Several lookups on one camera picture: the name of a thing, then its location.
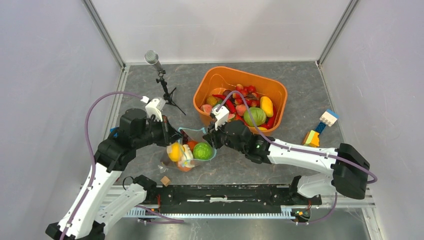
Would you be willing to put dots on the watermelon slice toy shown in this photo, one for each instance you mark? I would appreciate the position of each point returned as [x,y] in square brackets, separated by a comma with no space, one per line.
[206,108]

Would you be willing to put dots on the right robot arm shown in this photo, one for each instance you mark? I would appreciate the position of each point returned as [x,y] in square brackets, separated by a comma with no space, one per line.
[341,170]

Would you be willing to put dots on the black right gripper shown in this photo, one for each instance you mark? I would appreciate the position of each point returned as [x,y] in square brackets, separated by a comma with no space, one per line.
[212,137]

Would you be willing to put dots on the green custard apple toy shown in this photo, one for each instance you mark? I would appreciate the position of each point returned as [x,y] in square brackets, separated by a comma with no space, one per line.
[203,151]

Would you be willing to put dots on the white mushroom toy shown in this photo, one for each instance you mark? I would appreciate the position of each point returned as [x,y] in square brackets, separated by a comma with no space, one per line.
[187,158]

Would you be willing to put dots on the lychee cluster toy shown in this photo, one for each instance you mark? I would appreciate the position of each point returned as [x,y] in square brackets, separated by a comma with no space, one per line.
[249,93]

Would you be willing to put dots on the yellow mango toy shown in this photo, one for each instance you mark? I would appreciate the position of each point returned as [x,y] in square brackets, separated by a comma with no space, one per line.
[267,106]

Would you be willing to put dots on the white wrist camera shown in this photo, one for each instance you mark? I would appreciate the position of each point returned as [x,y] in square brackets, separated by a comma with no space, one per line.
[154,107]
[220,114]

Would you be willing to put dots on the pink peach toy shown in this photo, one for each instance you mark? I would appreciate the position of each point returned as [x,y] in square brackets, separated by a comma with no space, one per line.
[241,109]

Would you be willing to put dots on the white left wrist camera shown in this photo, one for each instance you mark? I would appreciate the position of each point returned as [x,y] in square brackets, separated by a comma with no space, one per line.
[154,107]

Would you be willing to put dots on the small wooden cube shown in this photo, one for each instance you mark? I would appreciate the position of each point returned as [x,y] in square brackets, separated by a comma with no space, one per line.
[165,181]

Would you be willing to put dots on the red chili pepper toy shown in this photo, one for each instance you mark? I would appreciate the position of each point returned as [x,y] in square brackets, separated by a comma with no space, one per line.
[226,101]

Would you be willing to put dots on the white blue block stack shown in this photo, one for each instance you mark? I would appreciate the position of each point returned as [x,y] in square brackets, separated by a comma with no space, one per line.
[327,119]

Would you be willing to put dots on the brown kiwi toy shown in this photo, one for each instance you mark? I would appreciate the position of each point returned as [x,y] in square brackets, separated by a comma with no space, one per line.
[212,101]

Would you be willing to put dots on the green cabbage toy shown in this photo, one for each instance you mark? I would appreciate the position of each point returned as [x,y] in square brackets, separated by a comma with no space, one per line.
[254,115]

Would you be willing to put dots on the orange yellow green block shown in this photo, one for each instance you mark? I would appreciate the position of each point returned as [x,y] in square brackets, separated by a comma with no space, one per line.
[311,139]

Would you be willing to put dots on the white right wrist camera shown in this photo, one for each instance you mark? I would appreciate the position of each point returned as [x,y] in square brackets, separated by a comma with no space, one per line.
[220,114]

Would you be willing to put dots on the orange fruit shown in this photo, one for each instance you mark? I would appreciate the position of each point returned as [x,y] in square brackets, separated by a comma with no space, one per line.
[183,168]

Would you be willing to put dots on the clear zip top bag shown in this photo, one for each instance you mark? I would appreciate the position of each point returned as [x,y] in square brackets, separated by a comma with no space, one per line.
[187,135]

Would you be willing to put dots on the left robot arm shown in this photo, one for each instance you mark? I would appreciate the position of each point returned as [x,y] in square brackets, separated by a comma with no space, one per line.
[85,220]

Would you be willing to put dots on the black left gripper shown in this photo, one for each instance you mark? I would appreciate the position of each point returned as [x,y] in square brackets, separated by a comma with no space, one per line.
[170,134]

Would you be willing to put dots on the orange plastic bin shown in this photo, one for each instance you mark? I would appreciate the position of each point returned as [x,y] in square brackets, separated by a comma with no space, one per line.
[221,78]

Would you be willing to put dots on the small orange pumpkin toy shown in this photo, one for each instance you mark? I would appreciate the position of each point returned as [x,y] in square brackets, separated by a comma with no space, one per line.
[191,144]

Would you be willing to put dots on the yellow lemon toy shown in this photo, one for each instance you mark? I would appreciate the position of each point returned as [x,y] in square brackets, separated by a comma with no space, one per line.
[175,151]

